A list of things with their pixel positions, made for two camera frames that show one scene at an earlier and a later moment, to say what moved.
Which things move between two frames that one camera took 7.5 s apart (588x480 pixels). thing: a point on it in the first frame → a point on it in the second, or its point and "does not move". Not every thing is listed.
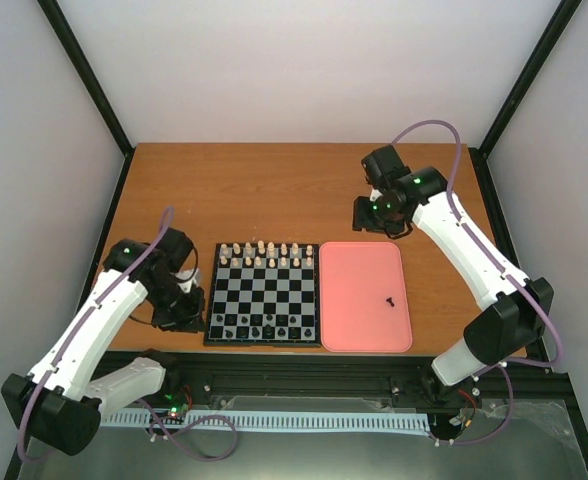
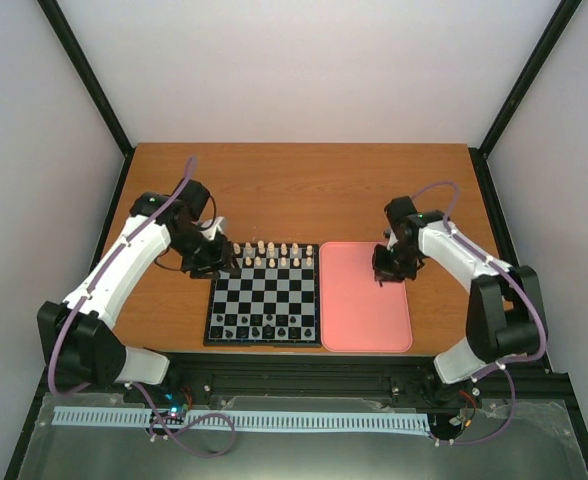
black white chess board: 264,295 does not move
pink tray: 363,301 does not move
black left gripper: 188,322 → 220,260
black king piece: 269,331 does not move
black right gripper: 361,220 → 384,273
